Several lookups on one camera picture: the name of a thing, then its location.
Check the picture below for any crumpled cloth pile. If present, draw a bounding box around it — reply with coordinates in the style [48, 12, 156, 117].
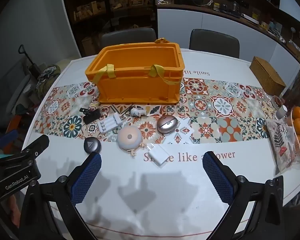
[36, 65, 62, 93]

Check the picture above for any rose gold oval device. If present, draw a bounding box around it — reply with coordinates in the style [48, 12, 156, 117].
[156, 115, 178, 135]

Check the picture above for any tile pattern tablecloth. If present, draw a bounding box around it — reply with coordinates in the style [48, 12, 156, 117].
[22, 48, 300, 240]

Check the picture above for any dark wooden shelf unit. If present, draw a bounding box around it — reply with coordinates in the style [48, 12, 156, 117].
[60, 0, 158, 58]

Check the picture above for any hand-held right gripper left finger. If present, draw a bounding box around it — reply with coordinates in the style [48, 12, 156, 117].
[17, 152, 102, 240]

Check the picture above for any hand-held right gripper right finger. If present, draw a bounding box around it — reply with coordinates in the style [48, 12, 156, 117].
[202, 151, 288, 240]

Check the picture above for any small white figure keychain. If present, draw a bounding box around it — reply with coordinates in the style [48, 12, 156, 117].
[126, 106, 150, 117]

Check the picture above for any orange plastic crate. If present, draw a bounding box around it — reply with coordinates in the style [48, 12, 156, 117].
[85, 38, 185, 104]

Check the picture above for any brown tape roll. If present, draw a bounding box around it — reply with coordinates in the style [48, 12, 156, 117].
[271, 95, 285, 108]

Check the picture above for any woven wicker box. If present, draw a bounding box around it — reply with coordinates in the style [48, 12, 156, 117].
[249, 56, 287, 96]

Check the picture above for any grey cushion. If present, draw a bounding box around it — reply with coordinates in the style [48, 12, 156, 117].
[5, 57, 33, 110]

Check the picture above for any white low cabinet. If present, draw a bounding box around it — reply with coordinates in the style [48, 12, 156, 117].
[157, 4, 300, 63]

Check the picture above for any black trolley handle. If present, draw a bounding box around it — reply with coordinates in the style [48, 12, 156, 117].
[18, 44, 42, 77]

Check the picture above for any black clip holder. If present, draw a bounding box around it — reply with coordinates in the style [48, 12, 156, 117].
[79, 107, 102, 125]

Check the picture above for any orange stool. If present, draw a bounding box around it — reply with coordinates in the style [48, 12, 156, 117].
[5, 114, 25, 155]

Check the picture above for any grey padded chair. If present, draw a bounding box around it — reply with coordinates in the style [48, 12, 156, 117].
[189, 29, 240, 58]
[101, 27, 157, 53]

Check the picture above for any white power adapter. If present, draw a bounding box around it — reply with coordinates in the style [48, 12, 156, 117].
[147, 143, 170, 167]

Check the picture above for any cardboard box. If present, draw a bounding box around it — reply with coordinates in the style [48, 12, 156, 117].
[81, 36, 94, 53]

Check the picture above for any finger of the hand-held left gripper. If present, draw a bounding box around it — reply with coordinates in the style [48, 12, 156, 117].
[21, 134, 50, 159]

